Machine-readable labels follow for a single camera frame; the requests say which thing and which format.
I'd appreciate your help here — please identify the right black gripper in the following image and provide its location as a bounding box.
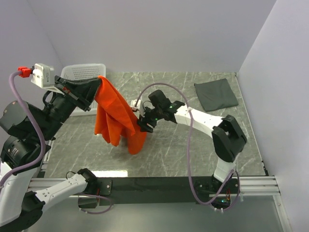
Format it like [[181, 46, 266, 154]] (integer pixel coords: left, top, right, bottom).
[[137, 105, 163, 133]]

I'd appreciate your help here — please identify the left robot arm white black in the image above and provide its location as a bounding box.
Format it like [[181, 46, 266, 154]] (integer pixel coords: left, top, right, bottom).
[[0, 76, 102, 232]]

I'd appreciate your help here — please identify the white perforated plastic basket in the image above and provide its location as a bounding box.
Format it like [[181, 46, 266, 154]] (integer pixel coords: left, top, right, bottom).
[[60, 63, 107, 117]]

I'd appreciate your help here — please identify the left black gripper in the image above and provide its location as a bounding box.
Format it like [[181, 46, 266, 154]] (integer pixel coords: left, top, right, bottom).
[[38, 74, 104, 139]]

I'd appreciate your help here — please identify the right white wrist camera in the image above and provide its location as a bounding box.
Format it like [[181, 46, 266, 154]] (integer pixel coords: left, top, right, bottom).
[[130, 99, 145, 118]]

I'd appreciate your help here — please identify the aluminium rail frame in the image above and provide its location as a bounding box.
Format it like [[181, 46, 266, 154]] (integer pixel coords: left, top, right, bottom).
[[14, 72, 290, 232]]

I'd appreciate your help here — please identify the folded dark grey t shirt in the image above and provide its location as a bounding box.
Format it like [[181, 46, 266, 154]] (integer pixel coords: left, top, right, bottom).
[[194, 78, 239, 112]]

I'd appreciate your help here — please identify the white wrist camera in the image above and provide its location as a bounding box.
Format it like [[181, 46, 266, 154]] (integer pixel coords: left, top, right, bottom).
[[17, 63, 55, 89], [130, 99, 145, 118]]

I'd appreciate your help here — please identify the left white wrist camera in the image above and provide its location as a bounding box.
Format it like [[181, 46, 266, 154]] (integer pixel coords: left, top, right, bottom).
[[17, 63, 55, 89]]

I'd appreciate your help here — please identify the black base crossbar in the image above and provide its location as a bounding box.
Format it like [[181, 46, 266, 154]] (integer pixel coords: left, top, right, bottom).
[[82, 176, 239, 204]]

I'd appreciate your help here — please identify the orange t shirt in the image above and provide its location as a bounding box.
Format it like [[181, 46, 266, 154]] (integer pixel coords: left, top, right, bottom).
[[94, 76, 147, 155]]

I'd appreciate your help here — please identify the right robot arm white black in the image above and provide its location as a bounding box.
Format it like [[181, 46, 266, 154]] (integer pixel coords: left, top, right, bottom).
[[130, 89, 247, 193]]

